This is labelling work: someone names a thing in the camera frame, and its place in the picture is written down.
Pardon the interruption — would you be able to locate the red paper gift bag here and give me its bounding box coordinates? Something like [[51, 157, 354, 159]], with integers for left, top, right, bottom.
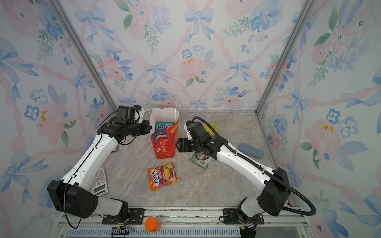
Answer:
[[141, 103, 180, 160]]

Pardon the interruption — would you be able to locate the teal Fox's front candy packet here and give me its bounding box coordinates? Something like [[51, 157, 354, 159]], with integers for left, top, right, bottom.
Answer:
[[155, 122, 174, 130]]

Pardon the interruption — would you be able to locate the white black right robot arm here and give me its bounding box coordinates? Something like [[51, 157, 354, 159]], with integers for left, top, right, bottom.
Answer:
[[176, 135, 290, 218]]

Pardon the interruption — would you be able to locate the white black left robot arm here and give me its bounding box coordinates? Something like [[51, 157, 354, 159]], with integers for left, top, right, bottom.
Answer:
[[47, 120, 152, 222]]

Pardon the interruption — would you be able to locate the yellow snack packet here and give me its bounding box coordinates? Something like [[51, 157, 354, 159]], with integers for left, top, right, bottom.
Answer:
[[204, 123, 220, 137]]

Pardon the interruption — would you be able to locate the small green flat packet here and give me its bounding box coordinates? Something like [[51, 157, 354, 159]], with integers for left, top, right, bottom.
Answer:
[[190, 152, 213, 169]]

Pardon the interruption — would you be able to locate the blue grey oblong case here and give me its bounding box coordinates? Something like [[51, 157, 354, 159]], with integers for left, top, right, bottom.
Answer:
[[238, 143, 265, 159]]

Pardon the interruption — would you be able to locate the orange Fox's candy packet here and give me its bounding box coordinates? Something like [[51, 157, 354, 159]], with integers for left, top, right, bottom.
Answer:
[[148, 162, 180, 191]]

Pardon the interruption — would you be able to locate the grey calculator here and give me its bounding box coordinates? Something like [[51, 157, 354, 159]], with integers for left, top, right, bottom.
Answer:
[[91, 167, 109, 196]]

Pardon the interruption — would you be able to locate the orange round cap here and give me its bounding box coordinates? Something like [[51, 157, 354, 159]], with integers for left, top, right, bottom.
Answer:
[[144, 217, 161, 233]]

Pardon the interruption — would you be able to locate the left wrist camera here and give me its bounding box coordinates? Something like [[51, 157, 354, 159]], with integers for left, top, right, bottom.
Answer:
[[114, 105, 142, 126]]

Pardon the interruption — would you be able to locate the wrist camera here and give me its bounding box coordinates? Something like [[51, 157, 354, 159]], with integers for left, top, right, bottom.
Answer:
[[114, 105, 142, 126], [184, 121, 207, 140]]

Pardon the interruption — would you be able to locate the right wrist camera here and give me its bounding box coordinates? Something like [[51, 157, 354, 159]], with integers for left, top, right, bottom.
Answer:
[[184, 121, 207, 140]]

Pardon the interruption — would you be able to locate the black corrugated cable conduit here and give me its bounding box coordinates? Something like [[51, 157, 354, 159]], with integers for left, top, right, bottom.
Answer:
[[191, 116, 317, 216]]

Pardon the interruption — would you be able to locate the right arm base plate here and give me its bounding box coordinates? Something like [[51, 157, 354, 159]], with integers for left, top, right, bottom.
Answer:
[[219, 208, 265, 226]]

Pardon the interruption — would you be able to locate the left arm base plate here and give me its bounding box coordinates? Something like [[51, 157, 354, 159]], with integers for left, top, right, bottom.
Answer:
[[102, 208, 145, 225]]

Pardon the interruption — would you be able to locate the aluminium front rail frame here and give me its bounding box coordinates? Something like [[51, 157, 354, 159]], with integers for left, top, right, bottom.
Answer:
[[52, 207, 313, 238]]

